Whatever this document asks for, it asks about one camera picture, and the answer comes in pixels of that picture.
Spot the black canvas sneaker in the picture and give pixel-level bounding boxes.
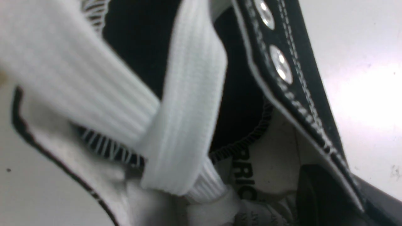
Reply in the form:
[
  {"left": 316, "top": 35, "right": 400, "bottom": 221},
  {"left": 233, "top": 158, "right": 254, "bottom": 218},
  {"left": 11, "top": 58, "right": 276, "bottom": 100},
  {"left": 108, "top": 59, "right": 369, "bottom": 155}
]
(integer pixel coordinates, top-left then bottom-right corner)
[{"left": 0, "top": 0, "right": 402, "bottom": 226}]

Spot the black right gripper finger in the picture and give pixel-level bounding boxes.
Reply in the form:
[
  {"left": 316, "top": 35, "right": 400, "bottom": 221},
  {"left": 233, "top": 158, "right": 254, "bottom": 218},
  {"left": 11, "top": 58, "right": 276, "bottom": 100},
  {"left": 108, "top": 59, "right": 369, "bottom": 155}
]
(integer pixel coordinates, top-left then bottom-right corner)
[{"left": 297, "top": 164, "right": 402, "bottom": 226}]

